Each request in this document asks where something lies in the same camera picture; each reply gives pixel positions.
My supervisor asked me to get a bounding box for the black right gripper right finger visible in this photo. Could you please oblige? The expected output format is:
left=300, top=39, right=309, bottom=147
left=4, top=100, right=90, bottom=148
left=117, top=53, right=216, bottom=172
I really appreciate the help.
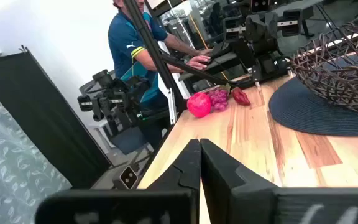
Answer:
left=200, top=138, right=358, bottom=224

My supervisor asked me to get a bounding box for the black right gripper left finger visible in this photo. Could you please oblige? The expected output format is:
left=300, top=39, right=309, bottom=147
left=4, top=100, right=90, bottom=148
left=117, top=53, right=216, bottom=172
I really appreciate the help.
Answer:
left=35, top=138, right=201, bottom=224

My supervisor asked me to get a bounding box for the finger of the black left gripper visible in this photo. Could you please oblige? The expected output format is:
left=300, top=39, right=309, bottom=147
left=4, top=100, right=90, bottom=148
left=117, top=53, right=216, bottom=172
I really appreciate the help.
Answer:
left=224, top=14, right=263, bottom=57
left=262, top=9, right=301, bottom=57

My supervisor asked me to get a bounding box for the red orange mango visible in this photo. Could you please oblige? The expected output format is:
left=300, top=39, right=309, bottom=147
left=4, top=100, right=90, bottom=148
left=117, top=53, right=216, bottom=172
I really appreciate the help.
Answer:
left=231, top=86, right=252, bottom=106

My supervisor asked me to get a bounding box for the purple grape bunch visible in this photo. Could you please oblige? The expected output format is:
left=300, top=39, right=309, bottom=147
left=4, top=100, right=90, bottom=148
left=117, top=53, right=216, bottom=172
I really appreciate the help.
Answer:
left=206, top=83, right=232, bottom=112

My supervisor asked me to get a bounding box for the grey office chair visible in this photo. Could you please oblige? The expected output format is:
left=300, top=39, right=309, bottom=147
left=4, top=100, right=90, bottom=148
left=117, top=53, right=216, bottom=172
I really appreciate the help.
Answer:
left=103, top=124, right=155, bottom=156

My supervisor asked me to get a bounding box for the dark round plate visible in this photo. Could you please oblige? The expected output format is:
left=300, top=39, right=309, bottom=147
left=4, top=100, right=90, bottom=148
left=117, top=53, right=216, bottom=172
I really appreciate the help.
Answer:
left=268, top=54, right=358, bottom=137

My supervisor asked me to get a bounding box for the person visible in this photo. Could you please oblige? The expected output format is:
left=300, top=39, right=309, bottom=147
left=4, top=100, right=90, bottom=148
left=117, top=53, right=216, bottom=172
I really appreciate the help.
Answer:
left=107, top=0, right=213, bottom=150

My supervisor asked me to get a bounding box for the black backdrop panel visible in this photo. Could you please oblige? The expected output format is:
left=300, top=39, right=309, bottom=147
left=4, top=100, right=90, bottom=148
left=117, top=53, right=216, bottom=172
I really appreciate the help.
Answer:
left=0, top=46, right=113, bottom=189

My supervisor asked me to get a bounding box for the grey leaf patterned cloth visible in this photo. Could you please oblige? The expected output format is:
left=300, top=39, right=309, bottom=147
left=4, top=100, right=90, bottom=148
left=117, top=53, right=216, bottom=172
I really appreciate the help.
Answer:
left=0, top=77, right=73, bottom=224

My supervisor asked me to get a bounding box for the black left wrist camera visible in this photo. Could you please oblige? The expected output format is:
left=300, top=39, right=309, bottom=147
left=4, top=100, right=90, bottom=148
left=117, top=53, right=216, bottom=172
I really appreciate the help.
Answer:
left=250, top=0, right=270, bottom=13

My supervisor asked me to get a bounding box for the yellow cable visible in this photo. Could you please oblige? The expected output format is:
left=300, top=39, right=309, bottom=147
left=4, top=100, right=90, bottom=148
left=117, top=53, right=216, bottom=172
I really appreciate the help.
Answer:
left=187, top=12, right=229, bottom=81

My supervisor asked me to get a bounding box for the small black table camera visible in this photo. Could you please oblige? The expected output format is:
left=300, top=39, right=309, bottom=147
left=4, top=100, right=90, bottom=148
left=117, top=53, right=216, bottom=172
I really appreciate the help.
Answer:
left=112, top=164, right=140, bottom=190

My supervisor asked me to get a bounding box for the silver metal bracket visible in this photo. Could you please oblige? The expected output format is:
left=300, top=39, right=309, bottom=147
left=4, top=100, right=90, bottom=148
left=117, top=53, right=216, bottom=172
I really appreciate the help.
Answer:
left=165, top=87, right=178, bottom=125

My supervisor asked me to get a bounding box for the dark woven wire basket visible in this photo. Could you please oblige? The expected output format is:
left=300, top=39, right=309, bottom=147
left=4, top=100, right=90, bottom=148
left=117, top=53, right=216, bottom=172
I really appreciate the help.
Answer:
left=289, top=12, right=358, bottom=113

